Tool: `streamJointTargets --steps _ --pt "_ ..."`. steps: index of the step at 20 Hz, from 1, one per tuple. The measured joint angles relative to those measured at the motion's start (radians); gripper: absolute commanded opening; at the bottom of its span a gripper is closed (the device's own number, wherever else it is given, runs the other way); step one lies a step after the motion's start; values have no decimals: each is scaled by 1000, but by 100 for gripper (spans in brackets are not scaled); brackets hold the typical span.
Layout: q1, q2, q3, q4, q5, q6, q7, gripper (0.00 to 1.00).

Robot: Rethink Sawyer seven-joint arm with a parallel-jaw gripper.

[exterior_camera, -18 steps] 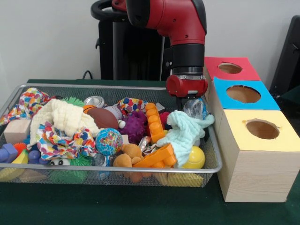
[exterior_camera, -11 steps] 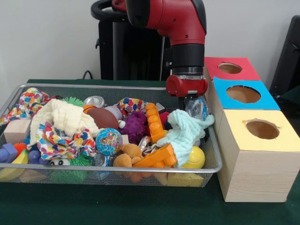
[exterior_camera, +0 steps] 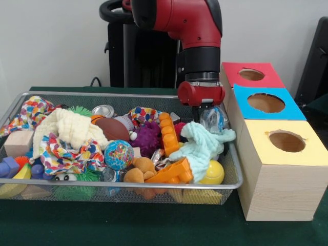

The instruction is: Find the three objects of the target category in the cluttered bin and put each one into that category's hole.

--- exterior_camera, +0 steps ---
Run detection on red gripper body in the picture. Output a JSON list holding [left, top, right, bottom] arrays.
[[177, 81, 226, 107]]

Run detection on clear plastic bottle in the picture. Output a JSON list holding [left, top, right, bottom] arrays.
[[199, 106, 230, 135]]

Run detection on shallow metal mesh bin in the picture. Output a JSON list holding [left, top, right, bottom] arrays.
[[0, 91, 243, 206]]

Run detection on wooden box with three holes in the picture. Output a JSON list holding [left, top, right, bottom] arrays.
[[216, 61, 328, 221]]

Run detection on mint green cloth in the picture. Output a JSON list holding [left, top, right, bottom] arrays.
[[169, 121, 236, 183]]

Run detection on long orange toy brick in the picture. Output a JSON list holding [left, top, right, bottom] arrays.
[[158, 112, 180, 157]]

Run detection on purple spiky ball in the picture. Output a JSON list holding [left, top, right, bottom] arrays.
[[133, 120, 162, 158]]

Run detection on yellow ball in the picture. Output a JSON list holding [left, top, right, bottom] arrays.
[[198, 160, 225, 185]]

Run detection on brown toy football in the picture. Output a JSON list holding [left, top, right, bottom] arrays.
[[95, 117, 131, 141]]

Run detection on blue globe ball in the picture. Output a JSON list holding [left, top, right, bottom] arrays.
[[104, 139, 135, 171]]

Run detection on black chair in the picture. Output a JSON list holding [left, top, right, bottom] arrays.
[[294, 16, 328, 103]]

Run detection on green spiky ball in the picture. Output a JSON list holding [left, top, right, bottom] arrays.
[[67, 105, 93, 118]]

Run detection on cream muslin cloth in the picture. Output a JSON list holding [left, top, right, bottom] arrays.
[[29, 107, 111, 162]]

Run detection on colourful spotted cloth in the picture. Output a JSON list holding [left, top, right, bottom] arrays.
[[0, 95, 62, 136], [40, 133, 107, 176]]

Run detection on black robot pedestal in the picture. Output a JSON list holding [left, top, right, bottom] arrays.
[[99, 0, 185, 89]]

